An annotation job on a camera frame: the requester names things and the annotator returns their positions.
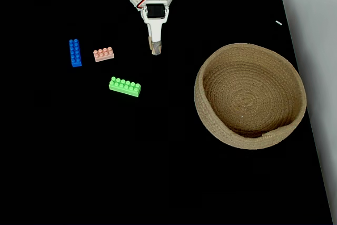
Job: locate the pink lego block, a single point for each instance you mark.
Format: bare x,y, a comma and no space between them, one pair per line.
103,54

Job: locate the green lego block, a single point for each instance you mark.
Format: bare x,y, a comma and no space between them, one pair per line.
125,87

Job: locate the blue lego block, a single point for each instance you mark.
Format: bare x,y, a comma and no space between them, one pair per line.
75,53

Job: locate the small white scrap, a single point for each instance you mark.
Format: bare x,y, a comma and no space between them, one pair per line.
278,23

